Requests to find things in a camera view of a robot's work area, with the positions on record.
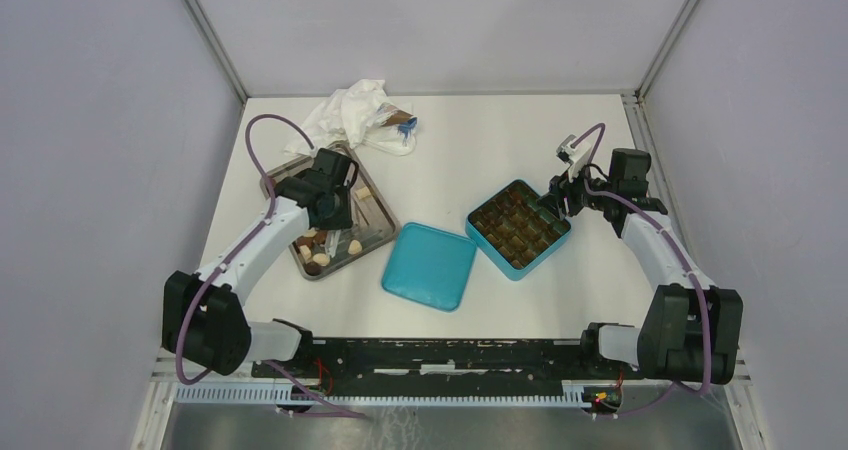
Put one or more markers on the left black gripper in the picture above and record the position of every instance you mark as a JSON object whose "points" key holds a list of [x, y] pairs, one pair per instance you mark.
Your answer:
{"points": [[344, 219]]}

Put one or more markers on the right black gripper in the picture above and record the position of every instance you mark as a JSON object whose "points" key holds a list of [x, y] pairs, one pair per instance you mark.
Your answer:
{"points": [[559, 188]]}

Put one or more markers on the stainless steel tray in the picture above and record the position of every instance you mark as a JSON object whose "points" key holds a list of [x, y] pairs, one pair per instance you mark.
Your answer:
{"points": [[374, 223]]}

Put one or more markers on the teal chocolate box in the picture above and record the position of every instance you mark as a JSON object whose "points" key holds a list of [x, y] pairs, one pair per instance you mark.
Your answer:
{"points": [[514, 231]]}

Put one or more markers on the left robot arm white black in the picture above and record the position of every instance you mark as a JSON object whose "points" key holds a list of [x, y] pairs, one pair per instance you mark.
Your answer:
{"points": [[203, 319]]}

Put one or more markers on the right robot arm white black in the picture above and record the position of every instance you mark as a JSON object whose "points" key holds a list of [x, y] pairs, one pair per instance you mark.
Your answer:
{"points": [[691, 330]]}

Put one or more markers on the white chocolate square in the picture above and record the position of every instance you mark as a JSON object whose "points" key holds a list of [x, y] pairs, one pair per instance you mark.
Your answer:
{"points": [[363, 193]]}

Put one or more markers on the white crumpled cloth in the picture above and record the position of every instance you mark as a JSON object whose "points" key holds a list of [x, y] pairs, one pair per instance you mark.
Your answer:
{"points": [[349, 116]]}

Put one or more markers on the brown blue wrapper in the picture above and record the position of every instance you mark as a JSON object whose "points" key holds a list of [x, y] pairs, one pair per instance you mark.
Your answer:
{"points": [[389, 115]]}

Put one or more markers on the teal box lid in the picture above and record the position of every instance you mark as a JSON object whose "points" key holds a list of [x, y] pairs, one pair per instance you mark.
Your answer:
{"points": [[429, 266]]}

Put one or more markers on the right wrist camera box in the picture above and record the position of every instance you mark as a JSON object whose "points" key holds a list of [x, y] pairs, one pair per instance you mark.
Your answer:
{"points": [[575, 155]]}

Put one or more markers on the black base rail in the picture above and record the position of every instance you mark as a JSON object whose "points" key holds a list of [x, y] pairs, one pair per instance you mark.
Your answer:
{"points": [[372, 367]]}

